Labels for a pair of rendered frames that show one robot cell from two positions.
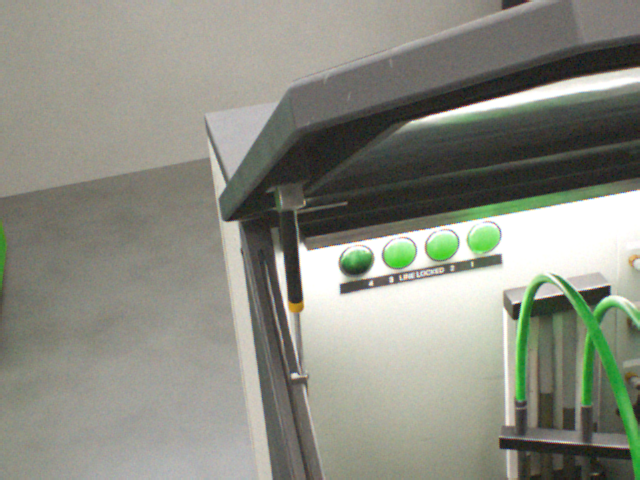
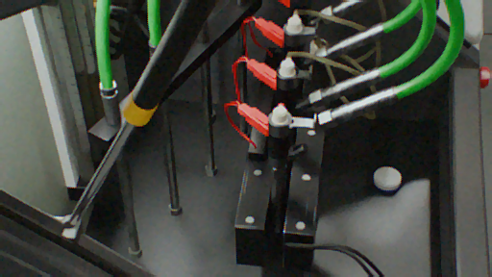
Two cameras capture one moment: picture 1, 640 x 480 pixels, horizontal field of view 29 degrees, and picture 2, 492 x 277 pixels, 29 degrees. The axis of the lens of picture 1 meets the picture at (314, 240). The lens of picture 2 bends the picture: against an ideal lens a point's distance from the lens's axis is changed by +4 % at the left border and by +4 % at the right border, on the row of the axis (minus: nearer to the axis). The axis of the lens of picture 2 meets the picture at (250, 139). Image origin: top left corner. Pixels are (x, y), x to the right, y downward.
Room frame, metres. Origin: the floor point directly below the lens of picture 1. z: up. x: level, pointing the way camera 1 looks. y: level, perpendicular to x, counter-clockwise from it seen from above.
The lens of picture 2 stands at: (0.99, 0.42, 1.90)
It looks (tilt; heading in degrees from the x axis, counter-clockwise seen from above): 47 degrees down; 288
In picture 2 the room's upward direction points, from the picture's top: 1 degrees counter-clockwise
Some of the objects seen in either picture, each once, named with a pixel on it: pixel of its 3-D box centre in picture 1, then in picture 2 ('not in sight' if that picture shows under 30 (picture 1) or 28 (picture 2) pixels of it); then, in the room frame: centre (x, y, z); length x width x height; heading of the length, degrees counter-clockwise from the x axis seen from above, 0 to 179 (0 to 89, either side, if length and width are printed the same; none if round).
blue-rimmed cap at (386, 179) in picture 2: not in sight; (386, 179); (1.07, -0.49, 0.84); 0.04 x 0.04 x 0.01
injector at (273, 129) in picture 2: not in sight; (287, 177); (1.18, -0.30, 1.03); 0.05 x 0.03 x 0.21; 10
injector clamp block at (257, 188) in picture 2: not in sight; (286, 166); (1.21, -0.41, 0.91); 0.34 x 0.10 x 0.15; 100
